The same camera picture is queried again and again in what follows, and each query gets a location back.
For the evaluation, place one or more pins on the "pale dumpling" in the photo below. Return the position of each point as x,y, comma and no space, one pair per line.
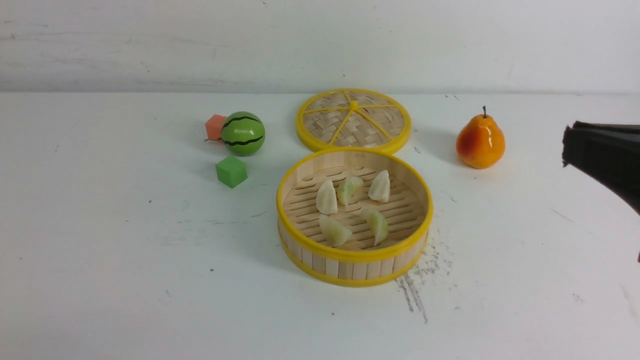
335,233

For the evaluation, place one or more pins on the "green toy watermelon ball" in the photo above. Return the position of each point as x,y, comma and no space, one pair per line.
243,133

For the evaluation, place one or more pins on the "orange toy pear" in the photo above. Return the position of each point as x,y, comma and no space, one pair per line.
481,143

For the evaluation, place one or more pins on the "green foam cube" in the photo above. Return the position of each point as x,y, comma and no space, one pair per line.
231,171

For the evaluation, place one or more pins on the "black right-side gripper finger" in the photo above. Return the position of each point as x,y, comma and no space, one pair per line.
608,153

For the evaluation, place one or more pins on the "orange-pink foam cube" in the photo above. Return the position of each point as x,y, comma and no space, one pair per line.
213,127

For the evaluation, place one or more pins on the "greenish dumpling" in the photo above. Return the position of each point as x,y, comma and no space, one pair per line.
347,189

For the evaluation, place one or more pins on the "bamboo steamer tray yellow rim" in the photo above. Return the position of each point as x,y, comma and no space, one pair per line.
358,263

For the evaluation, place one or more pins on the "woven bamboo steamer lid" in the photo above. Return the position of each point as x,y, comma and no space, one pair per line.
353,117

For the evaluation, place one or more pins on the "white dumpling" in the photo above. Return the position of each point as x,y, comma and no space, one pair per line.
380,188
377,224

